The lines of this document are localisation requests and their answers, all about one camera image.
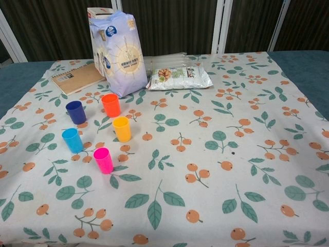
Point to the brown spiral notebook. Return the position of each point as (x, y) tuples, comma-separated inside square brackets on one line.
[(74, 79)]

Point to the pink plastic cup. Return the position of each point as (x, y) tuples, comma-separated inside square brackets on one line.
[(103, 163)]

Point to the teal table cover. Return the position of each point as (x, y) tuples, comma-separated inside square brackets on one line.
[(20, 82)]

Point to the light blue plastic cup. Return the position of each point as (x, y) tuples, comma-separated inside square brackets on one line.
[(73, 142)]

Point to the lilac flour bag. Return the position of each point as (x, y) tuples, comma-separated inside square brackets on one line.
[(126, 64)]

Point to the orange plastic cup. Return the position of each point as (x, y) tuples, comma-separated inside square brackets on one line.
[(111, 106)]

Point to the dark blue plastic cup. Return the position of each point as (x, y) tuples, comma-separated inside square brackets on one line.
[(76, 114)]

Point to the white red cardboard carton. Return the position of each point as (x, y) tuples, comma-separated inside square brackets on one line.
[(99, 16)]

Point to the silver nut snack packet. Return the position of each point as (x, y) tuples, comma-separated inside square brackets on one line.
[(180, 77)]

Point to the floral fruit print tablecloth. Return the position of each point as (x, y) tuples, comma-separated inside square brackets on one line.
[(180, 115)]

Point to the yellow plastic cup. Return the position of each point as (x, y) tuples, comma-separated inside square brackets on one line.
[(122, 131)]

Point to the clear air cushion packaging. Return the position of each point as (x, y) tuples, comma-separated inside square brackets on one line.
[(167, 60)]

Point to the dark folding screen white frame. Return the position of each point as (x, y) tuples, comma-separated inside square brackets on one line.
[(167, 25)]

